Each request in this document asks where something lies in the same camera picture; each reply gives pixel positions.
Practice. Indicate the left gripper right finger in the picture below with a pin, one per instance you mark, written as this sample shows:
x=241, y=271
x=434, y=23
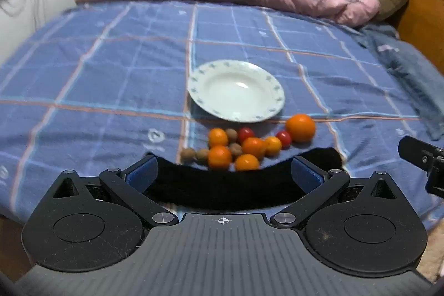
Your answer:
x=319, y=187

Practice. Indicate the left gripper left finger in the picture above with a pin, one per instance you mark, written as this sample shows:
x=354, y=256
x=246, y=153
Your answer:
x=128, y=187

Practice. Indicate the red cherry tomato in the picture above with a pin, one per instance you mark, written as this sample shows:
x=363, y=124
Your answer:
x=244, y=133
x=284, y=138

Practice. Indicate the mandarin small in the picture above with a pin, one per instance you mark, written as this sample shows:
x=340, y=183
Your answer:
x=273, y=146

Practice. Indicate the large orange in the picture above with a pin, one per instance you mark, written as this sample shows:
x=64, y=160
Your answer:
x=301, y=128

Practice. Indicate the brown longan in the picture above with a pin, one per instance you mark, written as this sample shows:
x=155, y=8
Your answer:
x=202, y=156
x=235, y=149
x=232, y=135

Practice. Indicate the brown longan back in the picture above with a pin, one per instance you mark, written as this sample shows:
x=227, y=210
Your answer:
x=232, y=135

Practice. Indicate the mandarin front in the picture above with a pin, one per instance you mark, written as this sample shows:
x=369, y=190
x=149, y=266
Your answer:
x=246, y=162

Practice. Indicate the grey blue blanket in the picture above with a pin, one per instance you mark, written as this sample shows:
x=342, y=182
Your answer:
x=416, y=75

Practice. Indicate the blue plaid bed sheet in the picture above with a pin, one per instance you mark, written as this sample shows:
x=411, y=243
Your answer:
x=104, y=83

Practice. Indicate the white floral plate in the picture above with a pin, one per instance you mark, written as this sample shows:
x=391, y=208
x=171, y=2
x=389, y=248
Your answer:
x=236, y=91

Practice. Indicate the wooden headboard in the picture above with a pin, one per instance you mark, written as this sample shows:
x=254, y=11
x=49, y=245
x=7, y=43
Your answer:
x=420, y=23

